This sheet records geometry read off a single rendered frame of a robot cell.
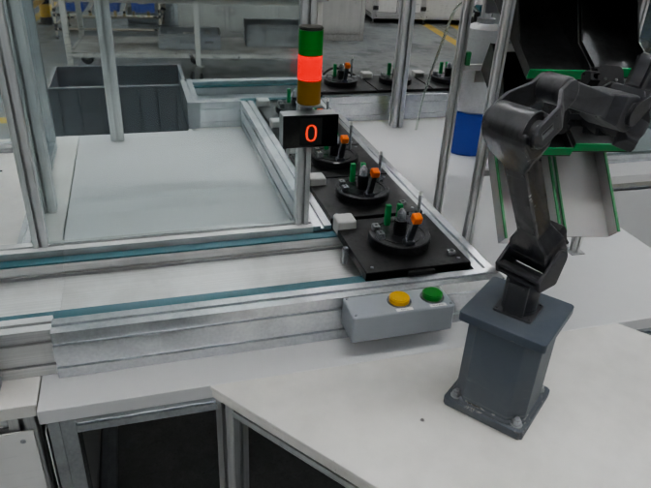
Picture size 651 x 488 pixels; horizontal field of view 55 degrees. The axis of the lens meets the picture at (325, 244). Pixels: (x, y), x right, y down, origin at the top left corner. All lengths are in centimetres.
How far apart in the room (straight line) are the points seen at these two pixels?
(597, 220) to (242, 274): 82
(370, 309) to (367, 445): 26
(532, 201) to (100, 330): 75
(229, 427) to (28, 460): 36
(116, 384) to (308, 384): 34
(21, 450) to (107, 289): 34
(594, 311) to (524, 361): 49
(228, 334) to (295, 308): 14
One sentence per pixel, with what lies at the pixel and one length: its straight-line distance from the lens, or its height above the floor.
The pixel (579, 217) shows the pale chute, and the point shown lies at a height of 102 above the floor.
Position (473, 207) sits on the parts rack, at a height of 102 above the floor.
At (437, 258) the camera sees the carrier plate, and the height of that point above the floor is 97.
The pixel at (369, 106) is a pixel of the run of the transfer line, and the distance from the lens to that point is 257.
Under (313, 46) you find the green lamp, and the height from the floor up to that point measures 138.
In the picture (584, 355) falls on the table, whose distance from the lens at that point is 137.
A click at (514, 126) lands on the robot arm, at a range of 82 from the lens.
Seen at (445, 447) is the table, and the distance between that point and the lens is 109.
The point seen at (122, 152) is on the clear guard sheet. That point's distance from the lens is 137.
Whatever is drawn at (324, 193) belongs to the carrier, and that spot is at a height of 97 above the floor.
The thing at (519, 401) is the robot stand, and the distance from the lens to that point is 111.
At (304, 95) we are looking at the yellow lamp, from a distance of 132.
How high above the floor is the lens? 164
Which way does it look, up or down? 29 degrees down
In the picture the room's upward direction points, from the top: 3 degrees clockwise
